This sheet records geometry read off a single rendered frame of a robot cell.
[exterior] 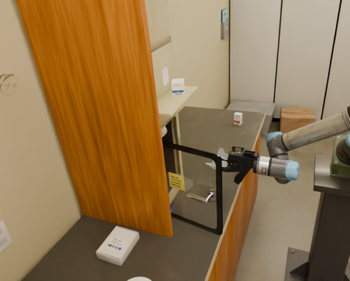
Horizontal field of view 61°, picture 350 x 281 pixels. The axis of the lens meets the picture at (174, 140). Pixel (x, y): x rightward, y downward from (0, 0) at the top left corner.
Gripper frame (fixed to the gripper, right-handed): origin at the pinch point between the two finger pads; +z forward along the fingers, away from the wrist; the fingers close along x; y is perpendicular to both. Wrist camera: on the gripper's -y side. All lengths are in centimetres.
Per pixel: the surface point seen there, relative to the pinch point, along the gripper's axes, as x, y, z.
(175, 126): -19.4, 4.6, 24.6
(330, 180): -44, -29, -52
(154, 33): -4, 52, 23
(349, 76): -301, -48, -79
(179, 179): 13.8, -2.2, 9.1
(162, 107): 7.1, 26.2, 17.3
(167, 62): -12.8, 38.7, 22.9
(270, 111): -265, -89, 4
